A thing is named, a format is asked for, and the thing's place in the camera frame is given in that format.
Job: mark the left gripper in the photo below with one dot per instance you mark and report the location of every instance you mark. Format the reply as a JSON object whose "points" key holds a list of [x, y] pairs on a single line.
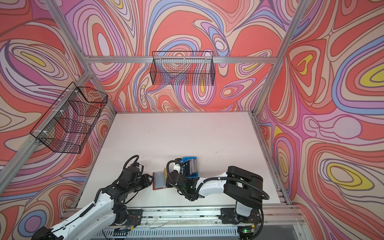
{"points": [[146, 179]]}

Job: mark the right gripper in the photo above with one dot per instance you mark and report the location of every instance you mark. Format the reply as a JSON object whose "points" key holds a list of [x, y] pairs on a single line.
{"points": [[169, 185]]}

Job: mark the gold credit card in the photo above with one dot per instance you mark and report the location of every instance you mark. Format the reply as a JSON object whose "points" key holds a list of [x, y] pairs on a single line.
{"points": [[165, 174]]}

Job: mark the red leather card holder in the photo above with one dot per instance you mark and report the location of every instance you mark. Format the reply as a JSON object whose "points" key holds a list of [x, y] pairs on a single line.
{"points": [[159, 181]]}

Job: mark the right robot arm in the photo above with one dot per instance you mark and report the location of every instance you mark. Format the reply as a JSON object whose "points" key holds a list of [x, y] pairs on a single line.
{"points": [[244, 187]]}

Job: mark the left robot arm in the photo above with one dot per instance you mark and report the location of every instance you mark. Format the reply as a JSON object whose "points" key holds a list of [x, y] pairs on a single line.
{"points": [[107, 208]]}

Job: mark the blue plastic card tray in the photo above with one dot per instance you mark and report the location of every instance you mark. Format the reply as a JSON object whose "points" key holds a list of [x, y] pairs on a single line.
{"points": [[185, 159]]}

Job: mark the dark credit card stack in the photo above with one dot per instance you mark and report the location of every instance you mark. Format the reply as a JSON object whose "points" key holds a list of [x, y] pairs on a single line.
{"points": [[191, 168]]}

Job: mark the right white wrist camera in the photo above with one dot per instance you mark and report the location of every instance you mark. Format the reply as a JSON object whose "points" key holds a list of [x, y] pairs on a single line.
{"points": [[179, 167]]}

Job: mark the black wire basket left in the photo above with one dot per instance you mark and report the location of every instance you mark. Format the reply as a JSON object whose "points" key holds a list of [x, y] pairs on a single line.
{"points": [[66, 126]]}

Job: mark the black wire basket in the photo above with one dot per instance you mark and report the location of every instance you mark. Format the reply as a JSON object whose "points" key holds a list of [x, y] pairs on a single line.
{"points": [[66, 126], [183, 68]]}

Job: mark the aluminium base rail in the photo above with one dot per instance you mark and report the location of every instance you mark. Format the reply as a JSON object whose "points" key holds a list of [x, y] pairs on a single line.
{"points": [[278, 222]]}

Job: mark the black wire basket back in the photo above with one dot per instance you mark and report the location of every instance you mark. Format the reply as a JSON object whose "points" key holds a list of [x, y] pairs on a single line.
{"points": [[183, 68]]}

